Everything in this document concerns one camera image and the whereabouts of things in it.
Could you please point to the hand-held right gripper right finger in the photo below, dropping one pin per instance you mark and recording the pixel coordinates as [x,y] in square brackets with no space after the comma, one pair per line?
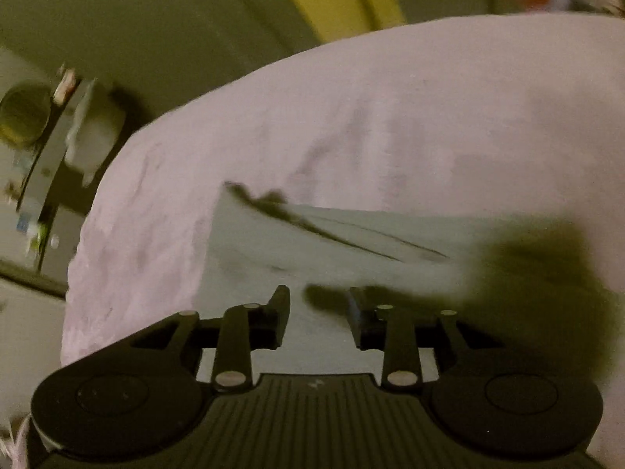
[361,317]

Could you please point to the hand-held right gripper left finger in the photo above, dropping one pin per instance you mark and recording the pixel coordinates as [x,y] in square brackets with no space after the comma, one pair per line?
[279,317]

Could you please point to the grey pants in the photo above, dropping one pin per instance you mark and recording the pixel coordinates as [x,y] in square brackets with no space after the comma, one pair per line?
[254,254]

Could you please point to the pink bedsheet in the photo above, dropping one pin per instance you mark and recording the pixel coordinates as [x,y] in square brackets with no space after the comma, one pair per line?
[390,117]

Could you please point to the dark cluttered shelf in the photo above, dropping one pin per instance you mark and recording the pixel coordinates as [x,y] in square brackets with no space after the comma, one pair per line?
[58,156]

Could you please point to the round olive container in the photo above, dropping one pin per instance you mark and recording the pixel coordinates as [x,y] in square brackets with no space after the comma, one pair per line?
[24,115]

